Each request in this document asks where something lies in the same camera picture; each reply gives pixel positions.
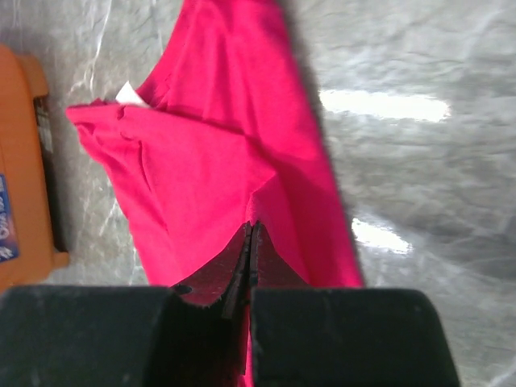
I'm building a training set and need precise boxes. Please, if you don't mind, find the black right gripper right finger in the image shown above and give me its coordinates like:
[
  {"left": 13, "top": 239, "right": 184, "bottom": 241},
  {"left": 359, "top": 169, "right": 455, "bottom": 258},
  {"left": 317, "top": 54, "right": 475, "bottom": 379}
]
[{"left": 250, "top": 223, "right": 460, "bottom": 386}]

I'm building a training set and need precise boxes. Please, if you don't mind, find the orange plastic laundry basket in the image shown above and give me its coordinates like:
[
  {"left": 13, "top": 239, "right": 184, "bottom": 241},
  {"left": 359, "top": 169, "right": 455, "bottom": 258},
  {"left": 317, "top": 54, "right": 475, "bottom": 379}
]
[{"left": 1, "top": 45, "right": 69, "bottom": 290}]

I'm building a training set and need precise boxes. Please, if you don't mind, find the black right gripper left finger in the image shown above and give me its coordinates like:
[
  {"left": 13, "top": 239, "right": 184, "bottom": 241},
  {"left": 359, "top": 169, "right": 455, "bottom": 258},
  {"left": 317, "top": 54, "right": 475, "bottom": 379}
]
[{"left": 1, "top": 224, "right": 252, "bottom": 386}]

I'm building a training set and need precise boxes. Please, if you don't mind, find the magenta t shirt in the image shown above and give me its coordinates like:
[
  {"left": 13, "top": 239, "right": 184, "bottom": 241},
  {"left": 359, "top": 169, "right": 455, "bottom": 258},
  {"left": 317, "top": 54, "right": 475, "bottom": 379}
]
[{"left": 64, "top": 0, "right": 364, "bottom": 387}]

